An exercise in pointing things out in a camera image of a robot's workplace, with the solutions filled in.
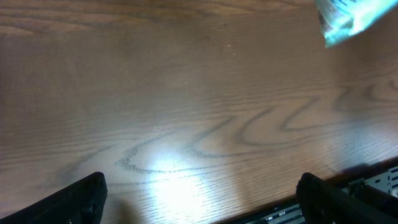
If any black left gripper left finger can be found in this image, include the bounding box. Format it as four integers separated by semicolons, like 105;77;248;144
1;172;108;224

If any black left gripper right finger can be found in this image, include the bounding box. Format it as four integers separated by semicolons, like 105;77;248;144
296;172;397;224

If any teal snack wrapper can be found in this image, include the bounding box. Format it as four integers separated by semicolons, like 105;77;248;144
315;0;397;48

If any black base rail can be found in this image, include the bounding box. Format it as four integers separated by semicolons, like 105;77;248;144
232;165;397;224

